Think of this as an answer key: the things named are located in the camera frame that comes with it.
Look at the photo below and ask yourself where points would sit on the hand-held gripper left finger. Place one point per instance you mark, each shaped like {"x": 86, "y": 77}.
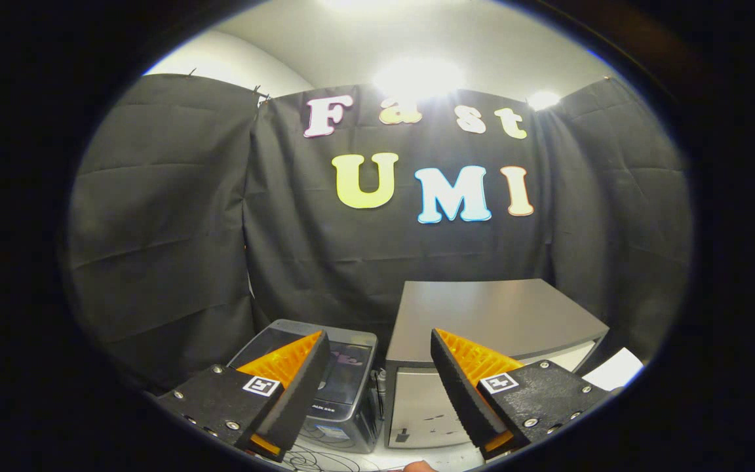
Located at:
{"x": 299, "y": 387}

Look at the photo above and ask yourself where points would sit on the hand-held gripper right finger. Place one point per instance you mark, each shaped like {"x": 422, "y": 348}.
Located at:
{"x": 459, "y": 387}

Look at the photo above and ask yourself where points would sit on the grey washing machine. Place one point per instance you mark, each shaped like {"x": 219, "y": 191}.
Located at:
{"x": 345, "y": 426}

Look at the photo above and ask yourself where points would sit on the grey beige cabinet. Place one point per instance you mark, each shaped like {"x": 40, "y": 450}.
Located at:
{"x": 482, "y": 308}

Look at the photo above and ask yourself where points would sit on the black backdrop cloth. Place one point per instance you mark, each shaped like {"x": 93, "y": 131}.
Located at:
{"x": 174, "y": 229}

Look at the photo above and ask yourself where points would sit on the small ceiling light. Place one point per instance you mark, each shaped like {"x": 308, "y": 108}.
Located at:
{"x": 543, "y": 99}

